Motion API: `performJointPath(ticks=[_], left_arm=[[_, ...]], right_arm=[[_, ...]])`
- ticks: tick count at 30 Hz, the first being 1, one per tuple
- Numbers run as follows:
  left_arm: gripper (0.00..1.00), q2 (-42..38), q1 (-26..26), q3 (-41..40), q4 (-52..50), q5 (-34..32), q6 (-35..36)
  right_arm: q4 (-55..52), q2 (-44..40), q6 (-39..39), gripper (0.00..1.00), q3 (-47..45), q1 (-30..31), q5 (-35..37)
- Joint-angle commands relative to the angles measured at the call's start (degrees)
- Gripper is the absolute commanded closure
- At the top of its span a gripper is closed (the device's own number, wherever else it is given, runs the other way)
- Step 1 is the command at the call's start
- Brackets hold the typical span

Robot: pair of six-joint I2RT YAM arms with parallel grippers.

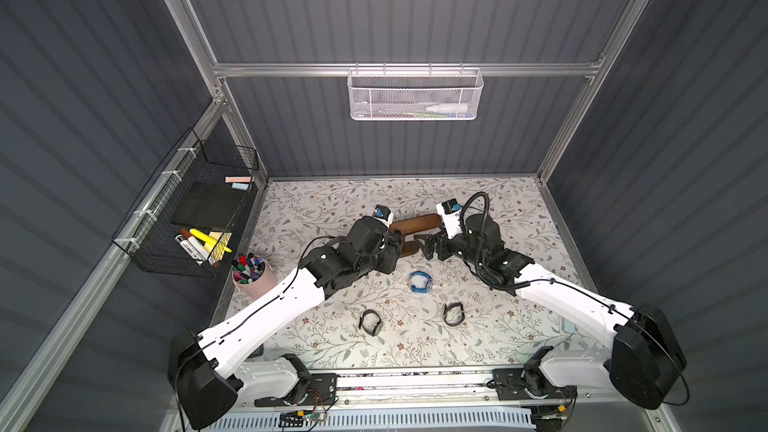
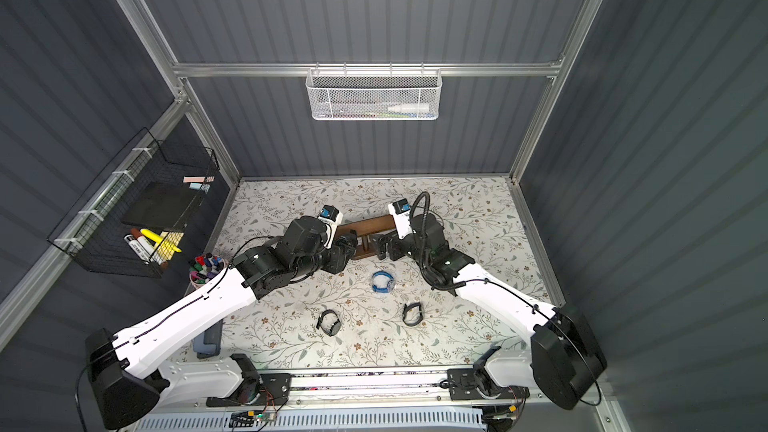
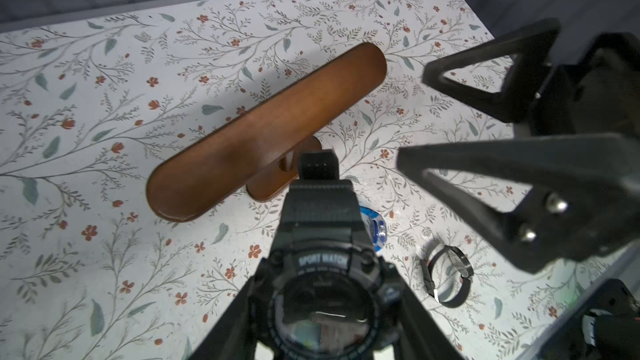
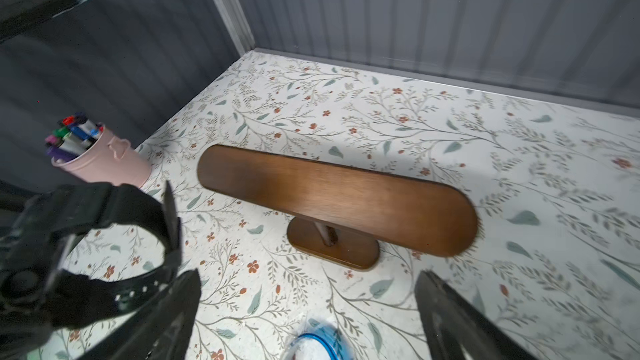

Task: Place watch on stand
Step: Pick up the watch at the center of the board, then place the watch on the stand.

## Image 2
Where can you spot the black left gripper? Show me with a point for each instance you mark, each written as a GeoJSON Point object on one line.
{"type": "Point", "coordinates": [345, 249]}

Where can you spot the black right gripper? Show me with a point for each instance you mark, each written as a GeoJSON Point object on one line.
{"type": "Point", "coordinates": [390, 245]}

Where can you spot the wooden T-bar watch stand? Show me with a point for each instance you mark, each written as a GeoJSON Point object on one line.
{"type": "Point", "coordinates": [372, 226]}

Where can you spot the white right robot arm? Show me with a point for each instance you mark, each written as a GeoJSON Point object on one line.
{"type": "Point", "coordinates": [562, 357]}

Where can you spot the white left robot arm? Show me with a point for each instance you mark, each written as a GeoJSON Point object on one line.
{"type": "Point", "coordinates": [130, 372]}

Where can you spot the blue white wrist watch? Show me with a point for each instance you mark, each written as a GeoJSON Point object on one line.
{"type": "Point", "coordinates": [382, 282]}

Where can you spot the black slim band watch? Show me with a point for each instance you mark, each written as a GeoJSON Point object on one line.
{"type": "Point", "coordinates": [412, 314]}

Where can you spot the pink cup with markers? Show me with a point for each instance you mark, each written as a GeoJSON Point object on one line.
{"type": "Point", "coordinates": [204, 268]}

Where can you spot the white tube in basket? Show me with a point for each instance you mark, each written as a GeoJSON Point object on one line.
{"type": "Point", "coordinates": [411, 109]}

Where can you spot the yellow highlighter marker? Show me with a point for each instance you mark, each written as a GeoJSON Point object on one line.
{"type": "Point", "coordinates": [165, 241]}

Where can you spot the white marker in basket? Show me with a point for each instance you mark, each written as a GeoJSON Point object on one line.
{"type": "Point", "coordinates": [138, 248]}

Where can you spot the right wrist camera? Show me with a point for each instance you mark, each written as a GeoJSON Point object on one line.
{"type": "Point", "coordinates": [400, 210]}

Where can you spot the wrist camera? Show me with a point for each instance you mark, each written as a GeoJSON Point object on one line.
{"type": "Point", "coordinates": [400, 210]}
{"type": "Point", "coordinates": [332, 218]}

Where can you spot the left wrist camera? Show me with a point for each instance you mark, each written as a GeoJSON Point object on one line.
{"type": "Point", "coordinates": [332, 218]}

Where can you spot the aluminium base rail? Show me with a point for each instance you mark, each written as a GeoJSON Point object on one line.
{"type": "Point", "coordinates": [366, 387]}

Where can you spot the white wire mesh basket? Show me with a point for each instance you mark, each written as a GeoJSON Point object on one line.
{"type": "Point", "coordinates": [348, 97]}

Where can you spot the black wire wall basket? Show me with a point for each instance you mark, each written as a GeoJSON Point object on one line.
{"type": "Point", "coordinates": [160, 186]}

